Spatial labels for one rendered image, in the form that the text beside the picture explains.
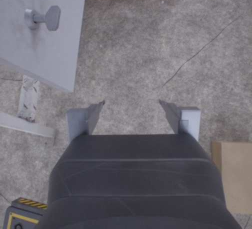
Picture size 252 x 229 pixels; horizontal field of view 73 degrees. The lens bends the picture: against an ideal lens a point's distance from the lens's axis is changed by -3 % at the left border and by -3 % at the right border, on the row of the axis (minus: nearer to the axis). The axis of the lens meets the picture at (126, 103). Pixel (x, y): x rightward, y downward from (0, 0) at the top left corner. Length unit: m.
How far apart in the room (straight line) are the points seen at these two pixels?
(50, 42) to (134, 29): 0.89
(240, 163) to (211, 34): 0.71
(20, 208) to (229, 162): 0.90
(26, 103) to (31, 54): 0.70
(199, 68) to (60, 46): 0.86
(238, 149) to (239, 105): 0.27
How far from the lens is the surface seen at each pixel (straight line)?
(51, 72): 0.31
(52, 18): 0.27
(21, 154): 1.28
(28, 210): 0.89
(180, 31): 1.16
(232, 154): 0.93
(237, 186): 0.96
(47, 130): 1.09
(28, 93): 0.97
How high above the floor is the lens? 0.99
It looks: 78 degrees down
